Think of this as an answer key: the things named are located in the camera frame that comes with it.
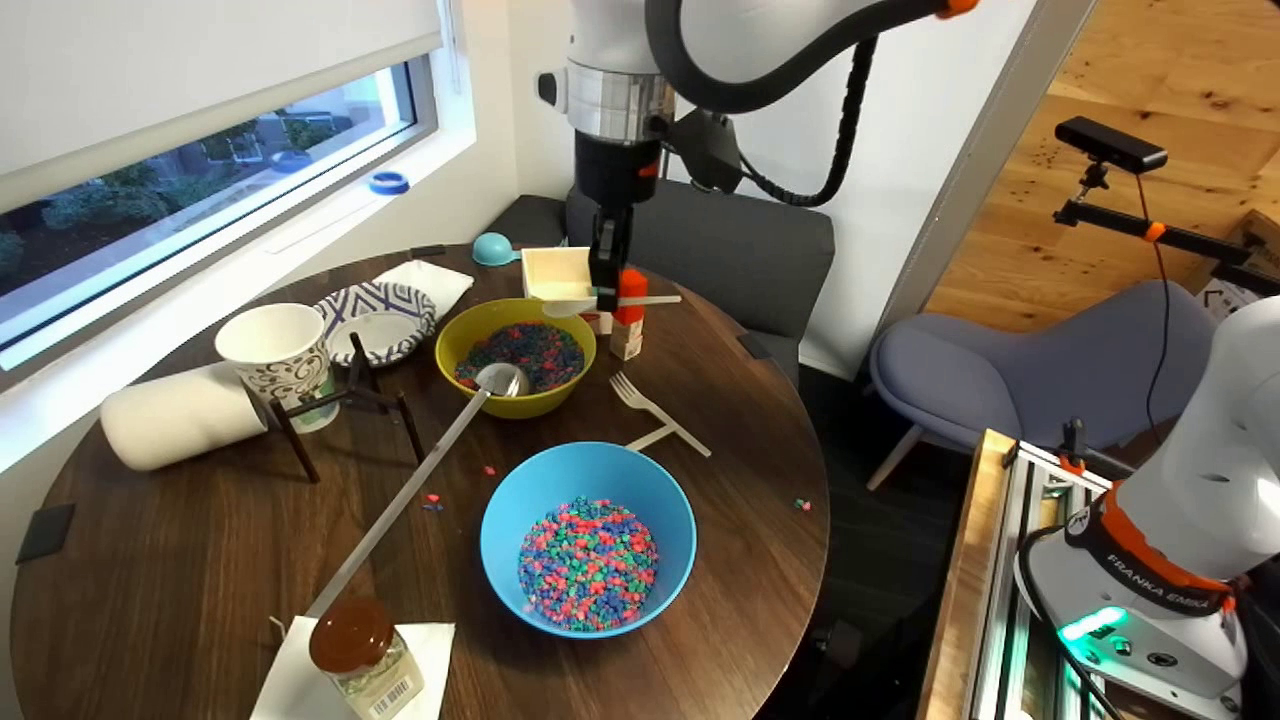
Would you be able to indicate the short cream plastic utensil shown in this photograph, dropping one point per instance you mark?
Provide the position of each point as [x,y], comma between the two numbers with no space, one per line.
[646,439]

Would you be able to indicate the colourful beads in blue bowl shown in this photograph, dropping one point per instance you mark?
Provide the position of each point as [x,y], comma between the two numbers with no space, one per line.
[586,561]

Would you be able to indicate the white paper sheet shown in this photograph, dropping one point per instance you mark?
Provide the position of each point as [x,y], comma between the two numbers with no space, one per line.
[435,652]

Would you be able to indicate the patterned paper cup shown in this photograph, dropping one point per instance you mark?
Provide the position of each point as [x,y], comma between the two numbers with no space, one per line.
[274,383]

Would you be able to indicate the yellow bowl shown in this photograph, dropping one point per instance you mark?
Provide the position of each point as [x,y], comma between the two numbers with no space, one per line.
[462,387]

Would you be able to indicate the jar with brown lid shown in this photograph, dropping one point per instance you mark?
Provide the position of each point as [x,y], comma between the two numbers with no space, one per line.
[350,637]

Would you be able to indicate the blue-grey upholstered chair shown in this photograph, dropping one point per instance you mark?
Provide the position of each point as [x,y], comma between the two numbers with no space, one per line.
[1013,360]

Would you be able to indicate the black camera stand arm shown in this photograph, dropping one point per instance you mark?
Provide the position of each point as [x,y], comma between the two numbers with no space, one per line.
[1107,218]

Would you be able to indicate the aluminium extrusion frame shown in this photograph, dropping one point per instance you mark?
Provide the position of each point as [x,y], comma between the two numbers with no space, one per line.
[1007,602]

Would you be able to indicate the black stereo camera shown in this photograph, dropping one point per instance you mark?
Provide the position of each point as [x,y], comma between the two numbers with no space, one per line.
[1107,141]

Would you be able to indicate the white paper napkin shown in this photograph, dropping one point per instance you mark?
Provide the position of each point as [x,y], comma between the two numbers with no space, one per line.
[435,283]

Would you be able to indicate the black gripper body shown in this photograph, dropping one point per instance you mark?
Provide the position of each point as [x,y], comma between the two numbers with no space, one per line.
[617,172]

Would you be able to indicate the small teal round object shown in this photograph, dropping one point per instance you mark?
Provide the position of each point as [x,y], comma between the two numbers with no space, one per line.
[495,250]

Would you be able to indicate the small black tripod stand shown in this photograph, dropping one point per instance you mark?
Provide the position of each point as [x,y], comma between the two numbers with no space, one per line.
[363,397]

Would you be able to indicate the white paper towel roll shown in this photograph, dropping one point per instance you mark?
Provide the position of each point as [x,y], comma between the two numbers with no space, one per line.
[172,420]

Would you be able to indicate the blue tape roll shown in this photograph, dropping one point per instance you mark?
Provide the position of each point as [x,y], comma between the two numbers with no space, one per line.
[376,185]

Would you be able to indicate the colourful beads in yellow bowl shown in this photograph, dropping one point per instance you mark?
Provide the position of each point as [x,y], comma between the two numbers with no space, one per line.
[545,354]

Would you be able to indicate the wooden bench top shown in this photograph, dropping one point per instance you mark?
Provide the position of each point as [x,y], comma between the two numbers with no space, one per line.
[967,586]

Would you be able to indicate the window with white frame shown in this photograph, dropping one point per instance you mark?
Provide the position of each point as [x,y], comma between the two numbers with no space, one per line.
[135,213]

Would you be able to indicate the cream plastic fork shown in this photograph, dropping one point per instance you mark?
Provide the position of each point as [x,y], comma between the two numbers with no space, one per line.
[667,426]

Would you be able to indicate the blue bowl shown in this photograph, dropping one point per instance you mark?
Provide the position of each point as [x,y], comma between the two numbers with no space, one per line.
[513,493]

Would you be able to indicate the cream plastic spoon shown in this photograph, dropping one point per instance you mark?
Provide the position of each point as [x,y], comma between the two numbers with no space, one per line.
[567,305]

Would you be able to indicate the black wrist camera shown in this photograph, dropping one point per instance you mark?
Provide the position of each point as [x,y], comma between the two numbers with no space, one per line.
[706,149]

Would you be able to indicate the small black square pad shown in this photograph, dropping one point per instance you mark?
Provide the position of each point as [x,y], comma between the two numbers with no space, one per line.
[44,535]

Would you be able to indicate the dark grey armchair couch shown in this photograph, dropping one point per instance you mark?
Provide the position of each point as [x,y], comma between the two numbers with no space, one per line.
[745,265]

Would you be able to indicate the cream wooden box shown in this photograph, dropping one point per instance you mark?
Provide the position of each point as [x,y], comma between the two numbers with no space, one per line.
[553,274]

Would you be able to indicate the orange-capped wooden bottle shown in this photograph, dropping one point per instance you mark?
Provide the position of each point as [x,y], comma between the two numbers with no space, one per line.
[629,335]

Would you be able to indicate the black white striped bowl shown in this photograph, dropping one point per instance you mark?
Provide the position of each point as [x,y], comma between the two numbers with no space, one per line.
[384,320]

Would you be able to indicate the small stray bead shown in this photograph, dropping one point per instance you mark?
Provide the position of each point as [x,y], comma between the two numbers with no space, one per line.
[800,504]
[489,468]
[430,503]

